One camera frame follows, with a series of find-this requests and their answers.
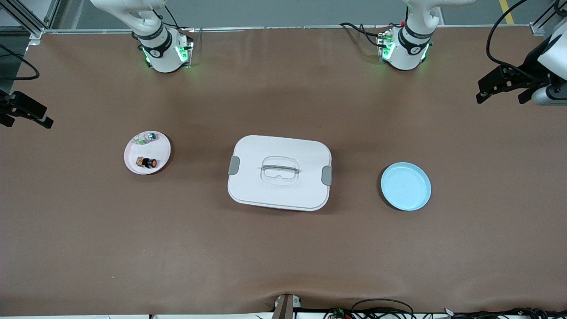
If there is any white lidded storage box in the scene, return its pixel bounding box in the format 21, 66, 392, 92
227, 135, 333, 212

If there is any light blue round plate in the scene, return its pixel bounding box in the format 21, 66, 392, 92
381, 162, 432, 212

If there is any pink round plate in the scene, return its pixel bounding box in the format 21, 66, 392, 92
124, 130, 171, 175

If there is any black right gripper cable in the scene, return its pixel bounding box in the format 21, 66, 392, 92
0, 43, 41, 82

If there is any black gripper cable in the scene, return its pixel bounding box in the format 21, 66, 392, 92
486, 0, 532, 72
0, 43, 41, 82

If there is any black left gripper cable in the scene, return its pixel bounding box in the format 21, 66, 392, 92
486, 0, 532, 72

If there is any aluminium frame profile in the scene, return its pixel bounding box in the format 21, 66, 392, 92
0, 0, 61, 45
529, 0, 567, 37

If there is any black arm base cable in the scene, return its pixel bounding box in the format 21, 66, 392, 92
339, 21, 390, 47

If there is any metal table edge rail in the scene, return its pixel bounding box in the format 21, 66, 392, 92
42, 25, 532, 33

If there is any black cable bundle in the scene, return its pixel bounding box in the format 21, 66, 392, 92
323, 298, 567, 319

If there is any metal table edge bracket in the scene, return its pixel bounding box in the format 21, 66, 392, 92
271, 293, 303, 319

